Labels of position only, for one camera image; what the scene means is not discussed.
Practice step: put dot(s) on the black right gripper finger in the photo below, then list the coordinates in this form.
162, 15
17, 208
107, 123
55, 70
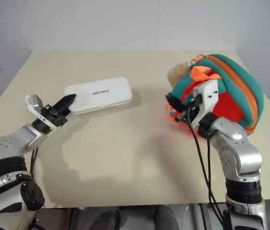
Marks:
175, 103
181, 117

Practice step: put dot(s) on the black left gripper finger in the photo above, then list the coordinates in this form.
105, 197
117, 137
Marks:
65, 100
65, 109

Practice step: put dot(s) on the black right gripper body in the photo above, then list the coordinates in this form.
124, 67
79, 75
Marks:
193, 104

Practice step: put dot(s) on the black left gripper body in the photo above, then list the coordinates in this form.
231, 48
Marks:
53, 115

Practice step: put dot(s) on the white box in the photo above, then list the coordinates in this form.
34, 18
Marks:
101, 95

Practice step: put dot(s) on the orange and teal backpack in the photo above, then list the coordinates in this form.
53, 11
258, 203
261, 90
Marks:
235, 79

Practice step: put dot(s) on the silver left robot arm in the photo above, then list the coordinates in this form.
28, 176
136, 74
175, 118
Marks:
7, 143

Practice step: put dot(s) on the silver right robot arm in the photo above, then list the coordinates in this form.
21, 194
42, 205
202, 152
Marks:
242, 155

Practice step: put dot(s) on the beige plush piece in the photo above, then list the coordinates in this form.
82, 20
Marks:
179, 72

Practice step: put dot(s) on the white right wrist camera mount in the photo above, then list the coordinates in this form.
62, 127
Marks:
209, 95

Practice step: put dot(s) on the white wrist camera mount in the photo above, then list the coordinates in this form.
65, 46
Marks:
209, 95
33, 101

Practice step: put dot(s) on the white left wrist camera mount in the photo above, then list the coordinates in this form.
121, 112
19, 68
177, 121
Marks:
33, 101

